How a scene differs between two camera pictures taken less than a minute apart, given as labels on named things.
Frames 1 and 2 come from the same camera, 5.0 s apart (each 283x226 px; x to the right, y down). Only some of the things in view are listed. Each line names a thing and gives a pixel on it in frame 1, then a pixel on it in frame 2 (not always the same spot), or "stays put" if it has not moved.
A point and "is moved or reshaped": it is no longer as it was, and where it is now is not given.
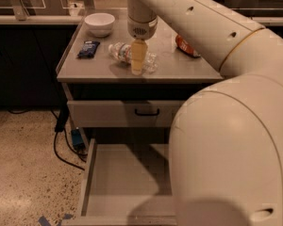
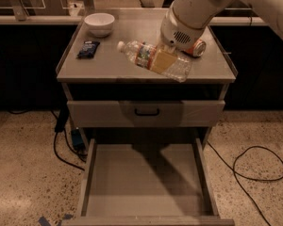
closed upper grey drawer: (123, 113) stays put
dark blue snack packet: (88, 50) stays put
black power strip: (61, 120) stays put
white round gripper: (142, 29) → (176, 31)
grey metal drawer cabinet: (124, 119) stays put
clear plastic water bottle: (123, 52) is moved or reshaped
